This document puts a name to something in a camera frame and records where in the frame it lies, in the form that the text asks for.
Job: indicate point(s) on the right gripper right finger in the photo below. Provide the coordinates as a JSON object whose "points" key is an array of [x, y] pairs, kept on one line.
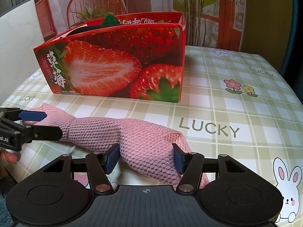
{"points": [[190, 167]]}

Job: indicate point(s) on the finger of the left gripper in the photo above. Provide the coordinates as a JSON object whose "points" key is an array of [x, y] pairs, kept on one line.
{"points": [[48, 133], [32, 115]]}

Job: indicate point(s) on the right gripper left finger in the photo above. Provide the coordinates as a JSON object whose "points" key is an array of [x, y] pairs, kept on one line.
{"points": [[99, 165]]}

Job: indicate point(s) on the pink waffle cloth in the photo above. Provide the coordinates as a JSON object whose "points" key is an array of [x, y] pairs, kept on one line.
{"points": [[145, 146]]}

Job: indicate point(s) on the black eye mask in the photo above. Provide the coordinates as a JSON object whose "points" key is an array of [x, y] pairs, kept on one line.
{"points": [[88, 28]]}

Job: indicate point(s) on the green tassel thread bundle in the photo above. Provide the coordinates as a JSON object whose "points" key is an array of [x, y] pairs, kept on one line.
{"points": [[111, 20]]}

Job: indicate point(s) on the printed room backdrop cloth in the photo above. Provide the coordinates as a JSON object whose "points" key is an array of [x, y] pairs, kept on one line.
{"points": [[210, 23]]}

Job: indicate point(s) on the person's left hand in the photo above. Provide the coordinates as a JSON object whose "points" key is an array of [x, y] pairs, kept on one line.
{"points": [[6, 156]]}

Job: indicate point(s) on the teal fuzzy sleeve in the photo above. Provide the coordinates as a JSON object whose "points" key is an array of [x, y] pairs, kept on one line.
{"points": [[6, 184]]}

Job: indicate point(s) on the green plaid rabbit tablecloth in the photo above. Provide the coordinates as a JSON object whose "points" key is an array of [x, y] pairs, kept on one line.
{"points": [[232, 103]]}

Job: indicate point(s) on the white marble panel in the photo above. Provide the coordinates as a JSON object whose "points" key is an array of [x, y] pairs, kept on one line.
{"points": [[20, 33]]}

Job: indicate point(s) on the red strawberry cardboard box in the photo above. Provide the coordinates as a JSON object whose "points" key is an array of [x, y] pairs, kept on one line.
{"points": [[142, 58]]}

